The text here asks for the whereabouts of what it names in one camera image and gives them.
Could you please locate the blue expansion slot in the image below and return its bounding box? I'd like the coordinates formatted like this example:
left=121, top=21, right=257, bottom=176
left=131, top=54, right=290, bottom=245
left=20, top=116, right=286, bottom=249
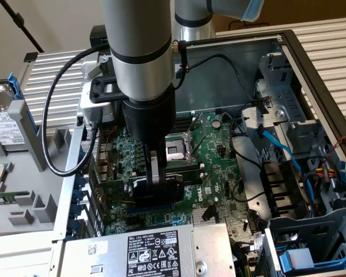
left=126, top=204, right=174, bottom=215

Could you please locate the black angled plug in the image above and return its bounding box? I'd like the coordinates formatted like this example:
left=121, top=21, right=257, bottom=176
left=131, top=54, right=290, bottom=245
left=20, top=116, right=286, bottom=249
left=201, top=204, right=219, bottom=223

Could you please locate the green Dell motherboard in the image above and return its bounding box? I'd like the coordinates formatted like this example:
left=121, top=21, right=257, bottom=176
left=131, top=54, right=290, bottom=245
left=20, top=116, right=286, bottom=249
left=96, top=111, right=268, bottom=256

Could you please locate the black box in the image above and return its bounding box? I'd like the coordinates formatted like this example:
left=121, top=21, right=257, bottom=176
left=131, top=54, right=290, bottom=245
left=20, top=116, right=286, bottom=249
left=90, top=25, right=110, bottom=48

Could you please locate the grey disk bay cage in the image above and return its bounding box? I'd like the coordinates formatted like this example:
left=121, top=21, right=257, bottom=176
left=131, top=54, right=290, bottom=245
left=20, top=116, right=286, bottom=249
left=264, top=207, right=346, bottom=277

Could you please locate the red black twisted wire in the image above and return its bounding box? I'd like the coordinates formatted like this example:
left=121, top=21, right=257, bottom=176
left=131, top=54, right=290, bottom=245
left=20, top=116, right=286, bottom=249
left=326, top=129, right=346, bottom=159
left=99, top=128, right=118, bottom=139

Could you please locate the silver case latch bracket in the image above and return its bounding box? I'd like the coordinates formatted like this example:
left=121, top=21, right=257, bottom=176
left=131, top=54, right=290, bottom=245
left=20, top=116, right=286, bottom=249
left=80, top=51, right=114, bottom=84

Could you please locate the yellow red power wire bundle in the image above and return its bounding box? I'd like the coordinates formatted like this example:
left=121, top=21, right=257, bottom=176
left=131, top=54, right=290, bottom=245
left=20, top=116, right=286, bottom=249
left=315, top=163, right=340, bottom=187

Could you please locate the CPU socket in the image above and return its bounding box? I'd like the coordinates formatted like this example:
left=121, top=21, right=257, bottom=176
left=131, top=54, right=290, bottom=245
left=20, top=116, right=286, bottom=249
left=163, top=130, right=200, bottom=167

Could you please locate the silver hard disk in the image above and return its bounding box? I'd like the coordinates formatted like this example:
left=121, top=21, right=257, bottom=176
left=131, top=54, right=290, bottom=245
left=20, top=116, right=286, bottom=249
left=0, top=83, right=28, bottom=152

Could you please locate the metal disk bay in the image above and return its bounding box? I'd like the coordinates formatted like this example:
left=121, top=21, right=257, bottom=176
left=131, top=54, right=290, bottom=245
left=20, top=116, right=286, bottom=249
left=241, top=53, right=328, bottom=158

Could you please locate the thick black camera cable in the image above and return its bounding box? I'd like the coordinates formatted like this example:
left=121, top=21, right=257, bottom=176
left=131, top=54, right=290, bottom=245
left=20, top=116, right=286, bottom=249
left=42, top=43, right=110, bottom=177

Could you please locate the grey power supply unit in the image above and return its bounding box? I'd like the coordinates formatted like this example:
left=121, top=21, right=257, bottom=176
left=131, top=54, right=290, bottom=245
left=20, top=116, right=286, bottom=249
left=50, top=221, right=237, bottom=277

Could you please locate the black tripod pole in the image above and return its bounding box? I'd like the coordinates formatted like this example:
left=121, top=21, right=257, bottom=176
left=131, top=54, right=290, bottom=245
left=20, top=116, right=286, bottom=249
left=0, top=0, right=44, bottom=53

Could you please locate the black wire with connector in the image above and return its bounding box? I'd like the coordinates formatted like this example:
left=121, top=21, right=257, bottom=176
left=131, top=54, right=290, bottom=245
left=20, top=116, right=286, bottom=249
left=175, top=54, right=262, bottom=104

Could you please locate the silver chipset heatsink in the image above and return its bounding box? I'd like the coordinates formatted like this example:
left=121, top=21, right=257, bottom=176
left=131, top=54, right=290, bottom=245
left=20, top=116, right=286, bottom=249
left=191, top=207, right=220, bottom=225

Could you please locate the blue plastic drive tray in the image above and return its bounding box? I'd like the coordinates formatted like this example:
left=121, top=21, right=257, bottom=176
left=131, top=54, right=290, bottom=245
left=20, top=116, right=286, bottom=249
left=276, top=246, right=346, bottom=274

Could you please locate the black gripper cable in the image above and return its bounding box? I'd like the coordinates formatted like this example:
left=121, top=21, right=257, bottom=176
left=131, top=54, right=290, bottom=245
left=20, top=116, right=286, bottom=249
left=171, top=39, right=189, bottom=91

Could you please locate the thin metal locking lever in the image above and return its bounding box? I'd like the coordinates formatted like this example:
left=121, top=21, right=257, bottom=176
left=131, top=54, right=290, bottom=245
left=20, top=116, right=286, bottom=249
left=189, top=134, right=206, bottom=160

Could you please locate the Nvidia Quadro graphics card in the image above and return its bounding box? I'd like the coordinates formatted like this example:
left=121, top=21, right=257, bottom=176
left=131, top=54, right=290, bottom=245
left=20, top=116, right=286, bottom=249
left=89, top=170, right=186, bottom=209

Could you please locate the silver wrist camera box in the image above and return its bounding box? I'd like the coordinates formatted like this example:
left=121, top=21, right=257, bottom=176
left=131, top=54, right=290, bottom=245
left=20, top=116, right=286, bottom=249
left=77, top=79, right=116, bottom=128

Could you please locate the blue disk caddy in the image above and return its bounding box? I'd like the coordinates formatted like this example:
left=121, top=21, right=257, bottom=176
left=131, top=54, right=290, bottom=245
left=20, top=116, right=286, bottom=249
left=5, top=72, right=38, bottom=142

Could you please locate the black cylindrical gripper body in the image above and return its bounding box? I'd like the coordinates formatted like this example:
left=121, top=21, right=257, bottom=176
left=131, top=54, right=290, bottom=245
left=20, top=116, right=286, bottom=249
left=121, top=85, right=176, bottom=145

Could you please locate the grey printed parts rack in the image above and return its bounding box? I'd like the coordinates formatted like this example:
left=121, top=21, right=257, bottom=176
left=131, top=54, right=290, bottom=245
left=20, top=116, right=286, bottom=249
left=0, top=99, right=77, bottom=239

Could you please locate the open PC case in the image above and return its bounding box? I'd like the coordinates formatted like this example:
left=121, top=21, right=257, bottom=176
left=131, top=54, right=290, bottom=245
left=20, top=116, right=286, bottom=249
left=50, top=28, right=346, bottom=277

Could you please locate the blue SATA wire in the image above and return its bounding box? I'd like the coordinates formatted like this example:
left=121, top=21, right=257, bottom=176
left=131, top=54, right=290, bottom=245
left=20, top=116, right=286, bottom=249
left=253, top=123, right=303, bottom=174
left=303, top=170, right=317, bottom=204

